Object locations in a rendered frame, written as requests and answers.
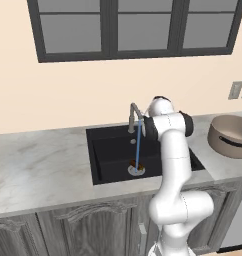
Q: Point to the black kitchen sink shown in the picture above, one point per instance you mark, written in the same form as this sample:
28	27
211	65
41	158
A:
113	153

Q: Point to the blue water stream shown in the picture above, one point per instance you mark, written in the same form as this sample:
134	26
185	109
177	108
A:
138	146

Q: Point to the grey sink drain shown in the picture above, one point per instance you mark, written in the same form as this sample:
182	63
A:
132	171

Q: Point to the brown sweet potato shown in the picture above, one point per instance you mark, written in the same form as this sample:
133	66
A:
133	163

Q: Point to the grey wall outlet plate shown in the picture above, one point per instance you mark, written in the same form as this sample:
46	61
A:
235	90

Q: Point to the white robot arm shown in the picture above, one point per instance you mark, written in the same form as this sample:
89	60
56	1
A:
174	160

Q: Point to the dark framed window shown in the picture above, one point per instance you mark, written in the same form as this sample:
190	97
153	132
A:
109	30

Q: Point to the grey wooden cupboard door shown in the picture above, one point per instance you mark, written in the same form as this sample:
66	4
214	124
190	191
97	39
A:
13	238
153	240
218	213
89	230

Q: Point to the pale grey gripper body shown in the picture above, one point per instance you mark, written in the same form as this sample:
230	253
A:
143	127

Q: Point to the grey sink tap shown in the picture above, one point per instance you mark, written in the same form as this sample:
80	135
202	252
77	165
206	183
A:
131	123

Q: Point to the small round grey sink button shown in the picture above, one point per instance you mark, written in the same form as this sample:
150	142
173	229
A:
133	141

